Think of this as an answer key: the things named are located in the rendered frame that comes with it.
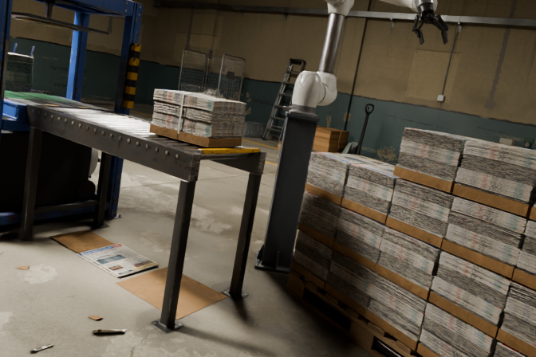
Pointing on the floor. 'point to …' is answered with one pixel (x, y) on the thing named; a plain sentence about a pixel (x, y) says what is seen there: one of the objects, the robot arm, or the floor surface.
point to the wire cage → (218, 79)
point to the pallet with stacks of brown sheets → (329, 140)
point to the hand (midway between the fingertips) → (433, 41)
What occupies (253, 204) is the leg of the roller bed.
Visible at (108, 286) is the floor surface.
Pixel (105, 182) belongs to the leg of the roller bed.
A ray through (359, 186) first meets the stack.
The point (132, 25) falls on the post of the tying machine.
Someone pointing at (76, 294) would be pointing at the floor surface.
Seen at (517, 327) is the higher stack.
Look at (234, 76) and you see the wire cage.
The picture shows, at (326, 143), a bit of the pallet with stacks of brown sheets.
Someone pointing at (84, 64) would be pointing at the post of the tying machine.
